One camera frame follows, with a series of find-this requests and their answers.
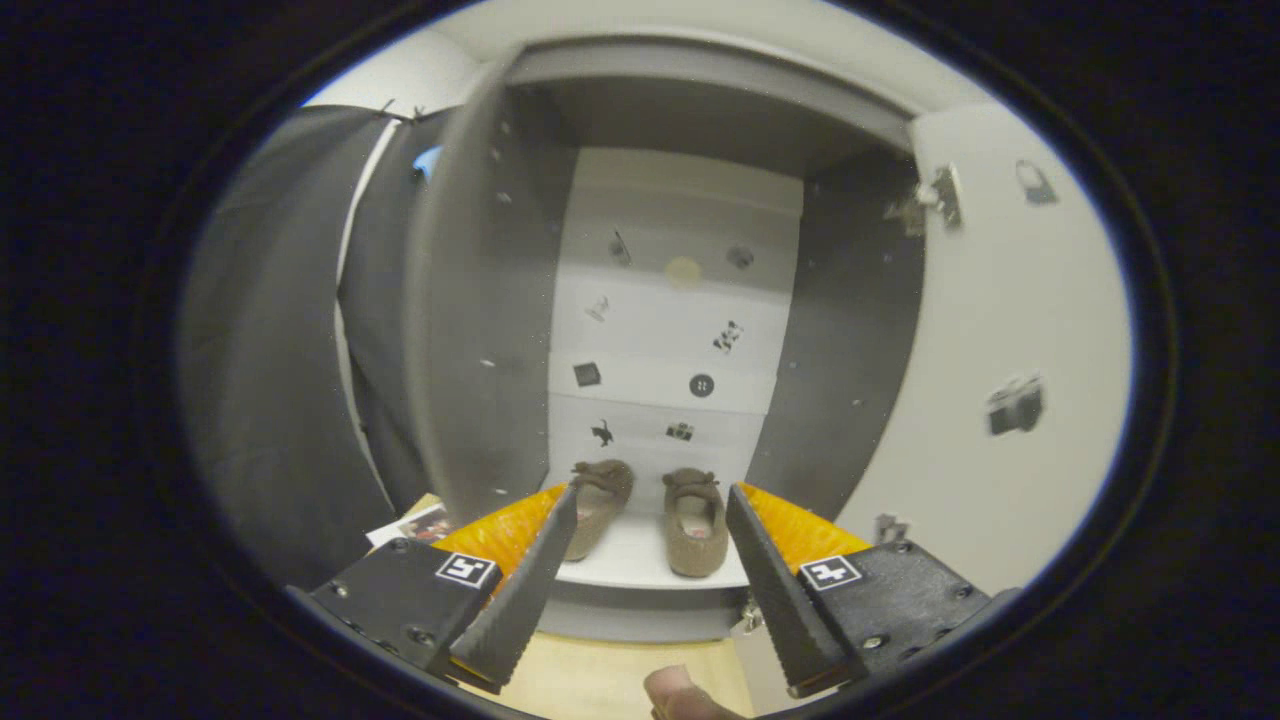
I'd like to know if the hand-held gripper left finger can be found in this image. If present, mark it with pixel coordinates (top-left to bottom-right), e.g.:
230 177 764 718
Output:
288 483 581 693

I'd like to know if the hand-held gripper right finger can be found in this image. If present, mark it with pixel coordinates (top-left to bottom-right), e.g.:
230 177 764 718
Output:
725 482 1021 699

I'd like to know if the brown suede shoe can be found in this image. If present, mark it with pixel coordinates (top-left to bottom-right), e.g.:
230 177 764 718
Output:
662 467 729 579
563 459 636 562

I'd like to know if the grey shoe cabinet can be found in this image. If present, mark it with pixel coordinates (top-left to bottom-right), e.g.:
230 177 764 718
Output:
405 40 926 641

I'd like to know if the white cabinet shelf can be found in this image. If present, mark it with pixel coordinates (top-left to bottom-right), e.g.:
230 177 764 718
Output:
545 480 751 591

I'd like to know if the white book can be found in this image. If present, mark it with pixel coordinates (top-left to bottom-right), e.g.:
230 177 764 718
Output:
365 502 453 549

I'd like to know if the black backdrop cloth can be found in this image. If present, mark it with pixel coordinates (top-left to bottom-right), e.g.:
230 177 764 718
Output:
180 103 451 591

